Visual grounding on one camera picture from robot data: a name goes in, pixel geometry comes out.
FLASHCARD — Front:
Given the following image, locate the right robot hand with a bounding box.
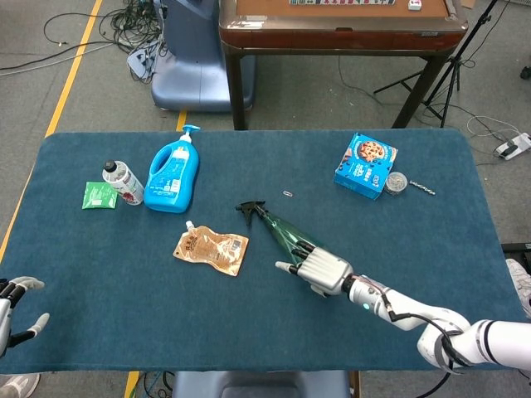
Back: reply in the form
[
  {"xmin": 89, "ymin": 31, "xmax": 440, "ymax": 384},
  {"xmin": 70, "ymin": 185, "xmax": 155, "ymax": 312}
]
[{"xmin": 275, "ymin": 242, "xmax": 354, "ymax": 299}]

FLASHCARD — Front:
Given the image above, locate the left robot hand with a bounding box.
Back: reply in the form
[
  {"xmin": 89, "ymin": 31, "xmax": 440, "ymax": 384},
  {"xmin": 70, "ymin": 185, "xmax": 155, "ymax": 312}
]
[{"xmin": 0, "ymin": 276, "xmax": 51, "ymax": 357}]

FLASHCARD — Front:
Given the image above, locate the green transparent spray bottle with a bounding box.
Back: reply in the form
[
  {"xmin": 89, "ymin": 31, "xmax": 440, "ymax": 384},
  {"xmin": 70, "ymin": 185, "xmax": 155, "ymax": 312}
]
[{"xmin": 235, "ymin": 200, "xmax": 329, "ymax": 270}]

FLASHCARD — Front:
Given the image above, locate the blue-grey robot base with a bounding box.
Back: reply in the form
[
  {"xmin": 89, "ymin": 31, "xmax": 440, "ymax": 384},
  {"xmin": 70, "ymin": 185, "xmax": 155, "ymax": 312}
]
[{"xmin": 171, "ymin": 370, "xmax": 352, "ymax": 398}]

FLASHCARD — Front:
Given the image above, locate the white drink bottle black cap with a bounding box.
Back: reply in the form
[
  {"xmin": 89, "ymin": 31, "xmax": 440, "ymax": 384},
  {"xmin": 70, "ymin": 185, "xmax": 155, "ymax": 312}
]
[{"xmin": 102, "ymin": 160, "xmax": 145, "ymax": 206}]

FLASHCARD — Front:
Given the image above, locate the blue detergent pump bottle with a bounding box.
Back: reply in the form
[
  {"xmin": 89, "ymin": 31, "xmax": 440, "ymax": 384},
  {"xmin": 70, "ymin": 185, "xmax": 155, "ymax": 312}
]
[{"xmin": 143, "ymin": 124, "xmax": 201, "ymax": 214}]

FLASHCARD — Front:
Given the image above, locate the white sneaker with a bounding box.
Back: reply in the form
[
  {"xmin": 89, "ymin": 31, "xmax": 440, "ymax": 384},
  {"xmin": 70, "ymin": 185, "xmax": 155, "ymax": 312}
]
[
  {"xmin": 505, "ymin": 257, "xmax": 531, "ymax": 320},
  {"xmin": 0, "ymin": 372, "xmax": 41, "ymax": 398}
]

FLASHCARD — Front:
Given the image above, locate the blue cookie box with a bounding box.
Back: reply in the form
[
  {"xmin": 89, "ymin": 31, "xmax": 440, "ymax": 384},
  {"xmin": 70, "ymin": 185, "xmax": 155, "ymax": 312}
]
[{"xmin": 333, "ymin": 132, "xmax": 399, "ymax": 201}]

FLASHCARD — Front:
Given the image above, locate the round clear pin container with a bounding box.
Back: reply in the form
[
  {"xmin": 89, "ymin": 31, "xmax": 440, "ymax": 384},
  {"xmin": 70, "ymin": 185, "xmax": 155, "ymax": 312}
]
[{"xmin": 384, "ymin": 171, "xmax": 409, "ymax": 195}]

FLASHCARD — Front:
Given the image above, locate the orange spout pouch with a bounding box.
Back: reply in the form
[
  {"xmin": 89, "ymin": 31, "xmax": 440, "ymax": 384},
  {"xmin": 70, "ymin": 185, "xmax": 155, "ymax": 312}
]
[{"xmin": 172, "ymin": 220, "xmax": 250, "ymax": 278}]

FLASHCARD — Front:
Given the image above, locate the blue felt table cloth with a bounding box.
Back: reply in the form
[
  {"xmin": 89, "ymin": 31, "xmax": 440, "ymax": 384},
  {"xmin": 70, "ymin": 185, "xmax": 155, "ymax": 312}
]
[{"xmin": 0, "ymin": 128, "xmax": 530, "ymax": 374}]

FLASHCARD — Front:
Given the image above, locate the metal twist drill bit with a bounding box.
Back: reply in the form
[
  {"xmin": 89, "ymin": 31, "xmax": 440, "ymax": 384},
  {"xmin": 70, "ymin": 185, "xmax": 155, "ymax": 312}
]
[{"xmin": 408, "ymin": 179, "xmax": 436, "ymax": 197}]

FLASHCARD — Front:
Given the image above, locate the green sachet packet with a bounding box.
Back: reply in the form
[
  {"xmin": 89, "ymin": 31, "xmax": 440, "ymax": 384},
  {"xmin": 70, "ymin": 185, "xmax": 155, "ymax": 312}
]
[{"xmin": 81, "ymin": 181, "xmax": 119, "ymax": 211}]

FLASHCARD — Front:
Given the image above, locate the white power strip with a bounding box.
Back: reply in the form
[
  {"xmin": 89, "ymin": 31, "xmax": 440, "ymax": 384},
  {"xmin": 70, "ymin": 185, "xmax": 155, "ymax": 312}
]
[{"xmin": 493, "ymin": 132, "xmax": 531, "ymax": 161}]

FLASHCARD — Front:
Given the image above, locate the brown mahjong table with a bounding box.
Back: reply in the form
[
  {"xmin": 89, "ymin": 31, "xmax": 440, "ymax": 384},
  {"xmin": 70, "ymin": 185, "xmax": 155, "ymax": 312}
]
[{"xmin": 218, "ymin": 0, "xmax": 470, "ymax": 132}]

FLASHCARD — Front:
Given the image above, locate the black tripod stand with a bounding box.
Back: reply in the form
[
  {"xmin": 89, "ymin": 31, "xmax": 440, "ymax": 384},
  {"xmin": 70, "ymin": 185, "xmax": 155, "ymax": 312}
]
[{"xmin": 373, "ymin": 0, "xmax": 501, "ymax": 129}]

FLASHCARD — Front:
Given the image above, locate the grey power strip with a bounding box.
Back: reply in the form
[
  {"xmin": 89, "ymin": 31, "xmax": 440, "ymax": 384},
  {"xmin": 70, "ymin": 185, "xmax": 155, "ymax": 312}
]
[{"xmin": 126, "ymin": 41, "xmax": 161, "ymax": 82}]

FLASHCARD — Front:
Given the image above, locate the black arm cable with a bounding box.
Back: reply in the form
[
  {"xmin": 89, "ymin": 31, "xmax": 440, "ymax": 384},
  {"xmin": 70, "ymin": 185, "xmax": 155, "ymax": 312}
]
[{"xmin": 381, "ymin": 288, "xmax": 472, "ymax": 374}]

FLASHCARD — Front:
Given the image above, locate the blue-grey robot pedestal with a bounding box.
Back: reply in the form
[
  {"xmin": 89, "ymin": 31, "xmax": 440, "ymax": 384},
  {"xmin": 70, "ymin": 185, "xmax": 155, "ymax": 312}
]
[{"xmin": 149, "ymin": 0, "xmax": 256, "ymax": 113}]

